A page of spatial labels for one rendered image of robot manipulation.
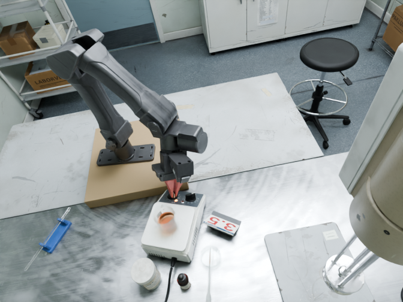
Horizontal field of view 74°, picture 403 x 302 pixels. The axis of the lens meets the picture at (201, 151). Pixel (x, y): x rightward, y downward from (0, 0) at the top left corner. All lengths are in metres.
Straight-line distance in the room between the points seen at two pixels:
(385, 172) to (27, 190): 1.06
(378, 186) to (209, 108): 0.86
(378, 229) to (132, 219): 0.68
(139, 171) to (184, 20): 2.80
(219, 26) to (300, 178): 2.29
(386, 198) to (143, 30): 3.38
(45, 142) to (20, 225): 0.36
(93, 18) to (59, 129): 2.41
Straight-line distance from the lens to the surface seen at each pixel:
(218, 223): 0.78
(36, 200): 1.09
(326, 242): 0.80
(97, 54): 0.66
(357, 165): 0.37
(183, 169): 0.65
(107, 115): 0.79
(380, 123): 0.32
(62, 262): 0.92
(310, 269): 0.77
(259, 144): 0.96
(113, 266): 0.84
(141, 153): 0.94
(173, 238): 0.71
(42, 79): 2.90
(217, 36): 3.02
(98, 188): 0.93
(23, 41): 2.78
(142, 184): 0.87
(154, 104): 0.65
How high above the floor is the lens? 1.63
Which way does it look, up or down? 50 degrees down
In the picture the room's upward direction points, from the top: 12 degrees counter-clockwise
